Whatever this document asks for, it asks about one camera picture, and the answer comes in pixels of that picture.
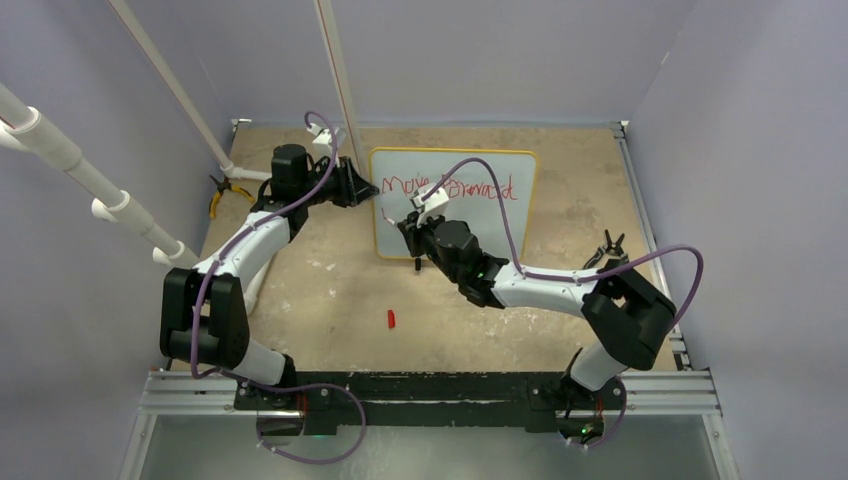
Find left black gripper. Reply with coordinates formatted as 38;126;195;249
298;155;378;208

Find yellow framed whiteboard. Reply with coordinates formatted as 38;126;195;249
369;147;538;260

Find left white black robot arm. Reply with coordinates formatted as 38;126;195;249
159;144;379;409

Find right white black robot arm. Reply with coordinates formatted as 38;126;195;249
396;215;677;407

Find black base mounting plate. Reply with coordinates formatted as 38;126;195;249
234;371;625;439

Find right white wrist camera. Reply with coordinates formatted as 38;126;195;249
411;185;450;227

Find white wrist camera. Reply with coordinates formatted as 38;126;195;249
312;127;346;159
411;185;450;227

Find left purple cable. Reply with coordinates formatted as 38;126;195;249
189;110;340;382

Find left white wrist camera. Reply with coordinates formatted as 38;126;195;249
312;127;346;159

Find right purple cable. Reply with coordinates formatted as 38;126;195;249
418;157;705;452

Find yellow handled pliers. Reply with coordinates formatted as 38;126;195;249
208;175;255;220

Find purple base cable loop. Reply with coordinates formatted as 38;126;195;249
255;382;368;465

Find black handled pliers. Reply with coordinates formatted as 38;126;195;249
583;229;629;269

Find aluminium extrusion rail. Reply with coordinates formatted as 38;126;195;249
159;123;686;430

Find white PVC pipe frame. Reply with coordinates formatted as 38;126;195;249
0;0;369;313

